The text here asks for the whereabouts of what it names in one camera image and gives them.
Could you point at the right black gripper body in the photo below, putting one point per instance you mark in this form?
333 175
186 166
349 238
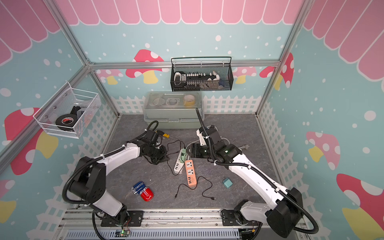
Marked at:
202 151

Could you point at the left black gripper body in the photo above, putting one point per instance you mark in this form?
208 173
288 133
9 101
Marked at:
157 155

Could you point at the white power strip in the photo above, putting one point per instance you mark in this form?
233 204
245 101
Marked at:
178 166

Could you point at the red blue electric shaver case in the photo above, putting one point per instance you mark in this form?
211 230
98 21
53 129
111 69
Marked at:
140 189

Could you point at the green charger adapter with prongs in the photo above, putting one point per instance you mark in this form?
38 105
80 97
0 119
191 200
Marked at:
182 157

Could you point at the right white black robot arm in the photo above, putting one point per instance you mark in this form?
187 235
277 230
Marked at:
285 210

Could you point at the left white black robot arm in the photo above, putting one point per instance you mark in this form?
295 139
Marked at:
88 183

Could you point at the yellow black screwdriver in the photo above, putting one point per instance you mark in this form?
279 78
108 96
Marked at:
164 135

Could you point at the orange power strip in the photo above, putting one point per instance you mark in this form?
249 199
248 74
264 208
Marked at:
190 171

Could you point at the teal cube adapter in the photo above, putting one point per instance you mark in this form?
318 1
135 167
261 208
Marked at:
227 183

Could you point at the translucent green storage box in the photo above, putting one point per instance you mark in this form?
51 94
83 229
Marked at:
168 108

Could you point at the yellow tape roll in box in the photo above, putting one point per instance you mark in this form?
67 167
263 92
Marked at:
190 100

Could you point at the black power strip in basket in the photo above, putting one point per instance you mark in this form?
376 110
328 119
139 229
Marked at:
203 81

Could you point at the black electrical tape roll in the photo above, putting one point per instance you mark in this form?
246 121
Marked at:
66 122

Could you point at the black wire mesh wall basket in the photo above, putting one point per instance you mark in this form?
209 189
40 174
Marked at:
221 66

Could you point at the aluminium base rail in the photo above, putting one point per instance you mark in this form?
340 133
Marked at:
162 224

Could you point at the white wire wall basket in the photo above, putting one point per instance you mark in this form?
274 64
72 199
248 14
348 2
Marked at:
68 100

